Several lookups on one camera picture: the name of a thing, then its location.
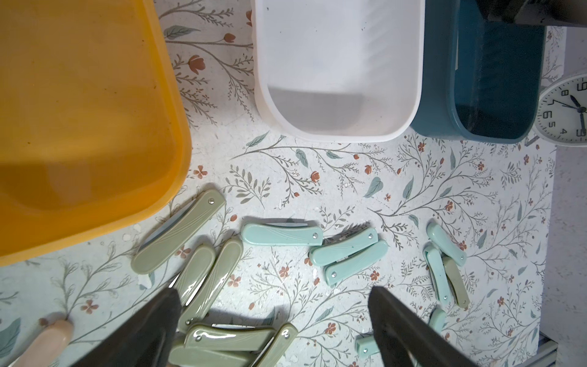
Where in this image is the pink folding knife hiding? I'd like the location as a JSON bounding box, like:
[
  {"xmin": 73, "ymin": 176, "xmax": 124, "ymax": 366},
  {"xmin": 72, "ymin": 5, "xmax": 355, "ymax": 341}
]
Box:
[{"xmin": 9, "ymin": 321, "xmax": 74, "ymax": 367}]

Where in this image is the yellow plastic storage box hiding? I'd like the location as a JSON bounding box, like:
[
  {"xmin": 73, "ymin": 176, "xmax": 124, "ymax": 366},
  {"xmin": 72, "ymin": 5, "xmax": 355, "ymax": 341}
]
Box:
[{"xmin": 1, "ymin": 1, "xmax": 192, "ymax": 265}]

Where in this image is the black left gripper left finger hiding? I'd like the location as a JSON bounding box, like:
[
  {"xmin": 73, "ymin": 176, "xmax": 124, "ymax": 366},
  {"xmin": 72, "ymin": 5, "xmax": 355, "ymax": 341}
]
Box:
[{"xmin": 74, "ymin": 288, "xmax": 182, "ymax": 366}]

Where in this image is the teal plastic storage box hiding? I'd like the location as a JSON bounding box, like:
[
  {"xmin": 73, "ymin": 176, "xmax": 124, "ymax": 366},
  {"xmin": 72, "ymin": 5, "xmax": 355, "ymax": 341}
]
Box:
[{"xmin": 411, "ymin": 1, "xmax": 546, "ymax": 144}]

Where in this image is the olive green folding knife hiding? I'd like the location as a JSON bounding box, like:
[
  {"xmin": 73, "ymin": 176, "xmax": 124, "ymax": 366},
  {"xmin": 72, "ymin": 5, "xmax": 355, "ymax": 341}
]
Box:
[
  {"xmin": 183, "ymin": 324, "xmax": 277, "ymax": 352},
  {"xmin": 177, "ymin": 237, "xmax": 244, "ymax": 333},
  {"xmin": 251, "ymin": 324, "xmax": 298, "ymax": 367},
  {"xmin": 131, "ymin": 190, "xmax": 226, "ymax": 275},
  {"xmin": 169, "ymin": 245, "xmax": 216, "ymax": 306},
  {"xmin": 443, "ymin": 256, "xmax": 470, "ymax": 309},
  {"xmin": 168, "ymin": 344, "xmax": 257, "ymax": 367}
]

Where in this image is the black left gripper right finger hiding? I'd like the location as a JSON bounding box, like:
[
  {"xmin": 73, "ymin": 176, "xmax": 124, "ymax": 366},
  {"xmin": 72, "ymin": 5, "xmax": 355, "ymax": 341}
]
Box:
[{"xmin": 368, "ymin": 286, "xmax": 475, "ymax": 366}]

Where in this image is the white twin-bell alarm clock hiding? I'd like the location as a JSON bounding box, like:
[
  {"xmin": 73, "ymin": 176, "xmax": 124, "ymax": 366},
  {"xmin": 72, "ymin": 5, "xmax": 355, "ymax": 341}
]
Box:
[{"xmin": 524, "ymin": 71, "xmax": 586, "ymax": 148}]

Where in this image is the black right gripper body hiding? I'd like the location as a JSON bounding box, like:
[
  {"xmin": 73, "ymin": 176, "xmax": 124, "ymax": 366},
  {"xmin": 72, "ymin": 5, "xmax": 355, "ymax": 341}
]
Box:
[{"xmin": 476, "ymin": 0, "xmax": 586, "ymax": 27}]

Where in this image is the white plastic storage box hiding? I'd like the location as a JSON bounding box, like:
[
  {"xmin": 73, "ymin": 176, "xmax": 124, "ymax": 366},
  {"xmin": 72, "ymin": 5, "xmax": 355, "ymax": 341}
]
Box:
[{"xmin": 252, "ymin": 1, "xmax": 426, "ymax": 143}]

